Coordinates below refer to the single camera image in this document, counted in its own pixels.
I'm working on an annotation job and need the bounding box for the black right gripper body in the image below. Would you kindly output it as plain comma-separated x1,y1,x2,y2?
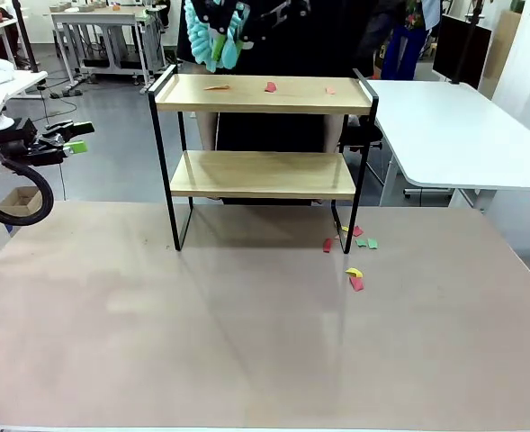
248,0,324,37

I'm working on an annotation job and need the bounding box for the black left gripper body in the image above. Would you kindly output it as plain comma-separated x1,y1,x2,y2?
0,117,67,167

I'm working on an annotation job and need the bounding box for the teal microfiber duster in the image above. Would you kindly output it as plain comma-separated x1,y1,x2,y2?
183,0,253,73

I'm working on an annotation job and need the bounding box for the person's right forearm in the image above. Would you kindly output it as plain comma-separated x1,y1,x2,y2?
198,112,219,153

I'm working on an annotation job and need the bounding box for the person's left forearm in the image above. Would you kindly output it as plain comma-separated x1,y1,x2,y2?
322,114,343,154

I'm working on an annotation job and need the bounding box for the person in black shirt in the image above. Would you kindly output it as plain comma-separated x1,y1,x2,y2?
175,0,382,206

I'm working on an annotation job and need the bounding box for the open cardboard box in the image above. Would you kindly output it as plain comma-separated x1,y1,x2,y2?
0,185,44,219

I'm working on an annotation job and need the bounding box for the small white side desk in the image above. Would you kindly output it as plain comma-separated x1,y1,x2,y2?
0,69,49,113

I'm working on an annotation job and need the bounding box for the black stand pole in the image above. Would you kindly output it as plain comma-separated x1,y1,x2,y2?
11,0,40,74

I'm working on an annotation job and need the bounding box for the grey background desk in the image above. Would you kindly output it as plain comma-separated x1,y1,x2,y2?
50,4,169,87

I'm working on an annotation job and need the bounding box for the person in blue trousers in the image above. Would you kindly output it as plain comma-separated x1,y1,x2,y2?
383,0,442,82

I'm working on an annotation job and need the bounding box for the black office chair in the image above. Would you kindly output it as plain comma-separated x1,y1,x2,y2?
338,114,385,157

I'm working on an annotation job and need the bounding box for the black monitor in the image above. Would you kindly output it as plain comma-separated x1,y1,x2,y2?
432,13,493,90

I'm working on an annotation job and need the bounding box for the large white desk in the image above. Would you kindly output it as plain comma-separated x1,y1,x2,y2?
365,79,530,212

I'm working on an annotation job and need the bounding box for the brown cardboard sheet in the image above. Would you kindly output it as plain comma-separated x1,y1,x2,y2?
489,9,523,55

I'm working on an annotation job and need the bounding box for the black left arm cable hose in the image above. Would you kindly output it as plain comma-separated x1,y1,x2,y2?
0,152,56,227

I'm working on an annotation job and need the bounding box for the two-tier wooden shelf black frame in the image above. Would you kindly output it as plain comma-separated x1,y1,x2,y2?
147,63,380,256

